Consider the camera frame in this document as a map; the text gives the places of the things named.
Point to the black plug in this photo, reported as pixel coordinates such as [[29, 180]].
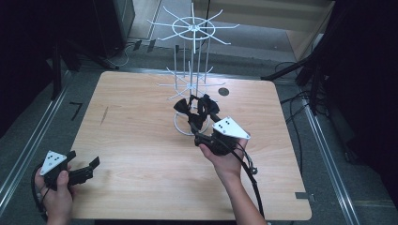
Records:
[[137, 45], [151, 45]]

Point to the black stand leg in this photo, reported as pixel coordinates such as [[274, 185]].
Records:
[[281, 72]]

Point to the person's left hand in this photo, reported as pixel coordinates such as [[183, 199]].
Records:
[[58, 204]]

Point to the metal floor rail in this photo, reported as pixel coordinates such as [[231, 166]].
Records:
[[328, 162], [29, 146]]

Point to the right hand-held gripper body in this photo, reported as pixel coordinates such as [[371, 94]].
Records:
[[231, 127]]

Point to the black cabinet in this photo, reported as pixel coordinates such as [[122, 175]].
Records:
[[112, 25]]

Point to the grey tape strip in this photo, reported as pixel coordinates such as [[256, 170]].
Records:
[[302, 196]]

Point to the round table grommet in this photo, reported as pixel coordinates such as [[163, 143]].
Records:
[[223, 91]]

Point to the person's right hand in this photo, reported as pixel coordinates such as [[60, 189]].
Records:
[[228, 165]]

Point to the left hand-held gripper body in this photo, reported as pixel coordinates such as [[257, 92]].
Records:
[[52, 162]]

